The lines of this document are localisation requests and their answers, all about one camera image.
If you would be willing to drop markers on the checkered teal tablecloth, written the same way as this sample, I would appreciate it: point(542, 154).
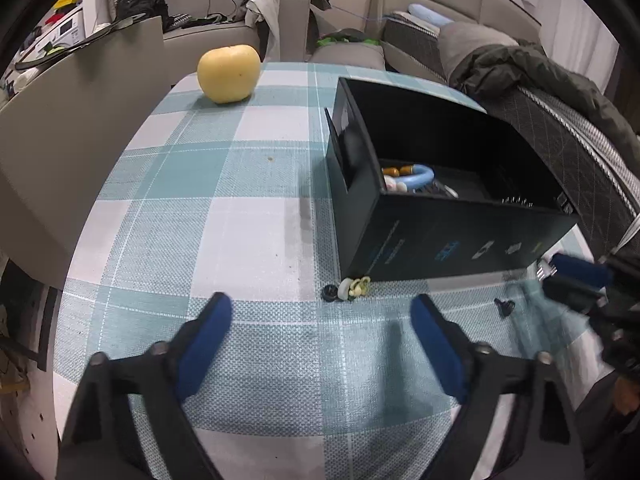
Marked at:
point(235, 199)

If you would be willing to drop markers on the black backpack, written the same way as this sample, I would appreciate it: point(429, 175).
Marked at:
point(148, 8)

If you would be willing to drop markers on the silver metal watch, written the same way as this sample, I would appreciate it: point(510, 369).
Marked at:
point(437, 188)

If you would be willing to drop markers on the white washing machine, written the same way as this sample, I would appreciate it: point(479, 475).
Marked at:
point(66, 32)

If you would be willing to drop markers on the light blue pillow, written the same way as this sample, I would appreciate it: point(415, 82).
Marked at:
point(428, 15)

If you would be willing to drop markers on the grey sofa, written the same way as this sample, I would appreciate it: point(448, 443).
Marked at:
point(200, 26)

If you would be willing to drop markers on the small black ear stud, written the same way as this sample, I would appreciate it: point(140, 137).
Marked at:
point(505, 307)

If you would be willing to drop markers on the black open box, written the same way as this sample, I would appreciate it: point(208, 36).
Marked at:
point(387, 142)

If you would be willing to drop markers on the green black item on cushion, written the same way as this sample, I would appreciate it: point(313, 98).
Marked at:
point(348, 36)

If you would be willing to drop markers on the beige side cabinet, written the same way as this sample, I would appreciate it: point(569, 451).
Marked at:
point(61, 137)

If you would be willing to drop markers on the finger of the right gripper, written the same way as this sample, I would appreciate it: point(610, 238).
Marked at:
point(596, 275)
point(575, 295)

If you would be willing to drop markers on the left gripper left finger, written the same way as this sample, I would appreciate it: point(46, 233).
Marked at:
point(197, 343)

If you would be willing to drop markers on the grey pillow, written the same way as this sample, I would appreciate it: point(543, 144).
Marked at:
point(457, 40)

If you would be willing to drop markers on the yellow apple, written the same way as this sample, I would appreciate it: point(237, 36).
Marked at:
point(229, 74)

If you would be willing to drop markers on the dark green jacket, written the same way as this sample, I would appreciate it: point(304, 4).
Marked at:
point(492, 70)

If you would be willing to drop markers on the right hand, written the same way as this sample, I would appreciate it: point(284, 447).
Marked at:
point(626, 397)

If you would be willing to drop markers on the bed with dark mattress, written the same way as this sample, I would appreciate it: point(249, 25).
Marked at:
point(604, 190)

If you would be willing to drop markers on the black hanger on cabinet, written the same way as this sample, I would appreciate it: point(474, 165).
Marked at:
point(56, 54)

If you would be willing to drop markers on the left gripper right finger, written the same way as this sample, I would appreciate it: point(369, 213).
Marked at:
point(445, 345)

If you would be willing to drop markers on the grey floor cushion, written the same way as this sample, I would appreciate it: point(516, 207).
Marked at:
point(358, 54)

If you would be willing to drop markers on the yellow white earring charm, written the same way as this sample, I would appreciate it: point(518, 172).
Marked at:
point(349, 289)

